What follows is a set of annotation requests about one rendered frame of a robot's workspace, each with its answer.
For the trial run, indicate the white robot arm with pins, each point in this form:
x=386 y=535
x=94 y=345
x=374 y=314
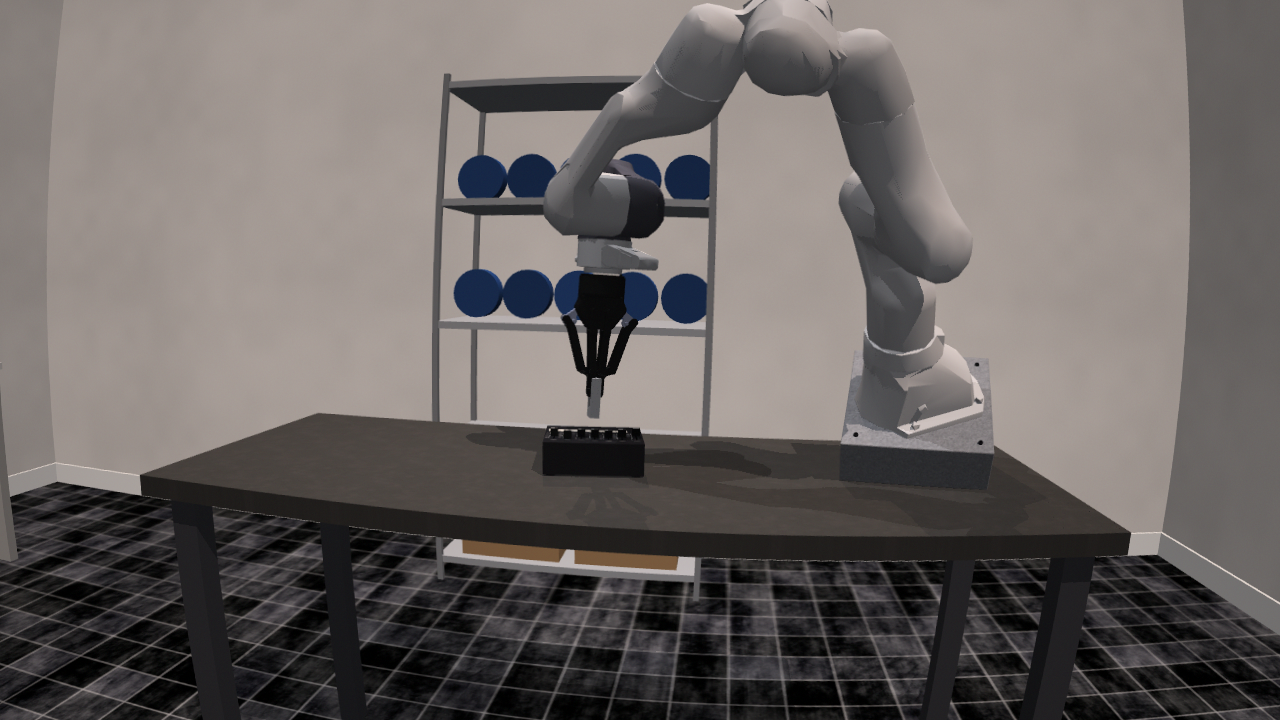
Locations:
x=796 y=50

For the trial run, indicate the black lighting desk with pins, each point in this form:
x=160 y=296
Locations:
x=620 y=453

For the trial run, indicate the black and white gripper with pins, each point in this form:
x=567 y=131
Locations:
x=597 y=311

